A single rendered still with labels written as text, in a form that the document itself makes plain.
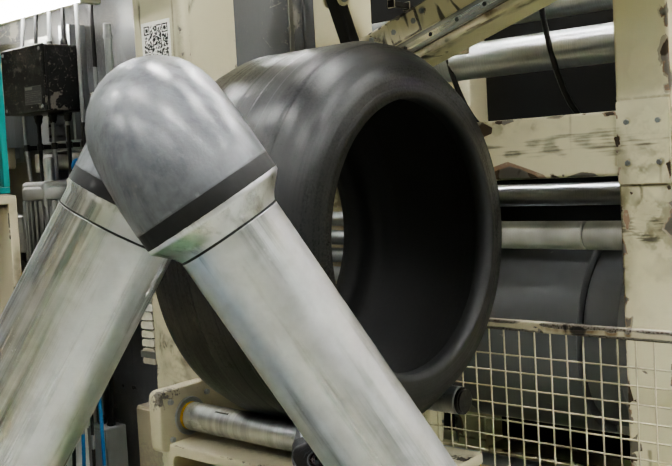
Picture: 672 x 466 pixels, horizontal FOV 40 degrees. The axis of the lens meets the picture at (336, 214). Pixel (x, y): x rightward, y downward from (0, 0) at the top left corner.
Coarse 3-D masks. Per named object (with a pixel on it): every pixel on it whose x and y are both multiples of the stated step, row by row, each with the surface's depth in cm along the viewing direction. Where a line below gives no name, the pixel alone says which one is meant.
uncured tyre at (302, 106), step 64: (256, 64) 134; (320, 64) 124; (384, 64) 128; (256, 128) 119; (320, 128) 118; (384, 128) 162; (448, 128) 143; (320, 192) 116; (384, 192) 168; (448, 192) 160; (320, 256) 116; (384, 256) 169; (448, 256) 161; (192, 320) 124; (384, 320) 164; (448, 320) 156; (256, 384) 125; (448, 384) 139
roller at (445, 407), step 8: (448, 392) 147; (456, 392) 146; (464, 392) 146; (440, 400) 147; (448, 400) 146; (456, 400) 145; (464, 400) 146; (432, 408) 149; (440, 408) 148; (448, 408) 146; (456, 408) 145; (464, 408) 146
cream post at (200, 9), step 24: (144, 0) 155; (168, 0) 151; (192, 0) 152; (216, 0) 156; (192, 24) 152; (216, 24) 156; (192, 48) 152; (216, 48) 156; (216, 72) 156; (168, 336) 158; (168, 360) 158; (168, 384) 159
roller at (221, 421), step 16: (192, 416) 144; (208, 416) 142; (224, 416) 140; (240, 416) 138; (256, 416) 136; (272, 416) 136; (208, 432) 142; (224, 432) 139; (240, 432) 137; (256, 432) 134; (272, 432) 132; (288, 432) 131; (288, 448) 131
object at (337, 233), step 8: (336, 208) 198; (336, 216) 185; (336, 224) 185; (336, 232) 184; (336, 240) 184; (336, 248) 187; (336, 256) 185; (336, 264) 198; (336, 272) 185; (336, 280) 186
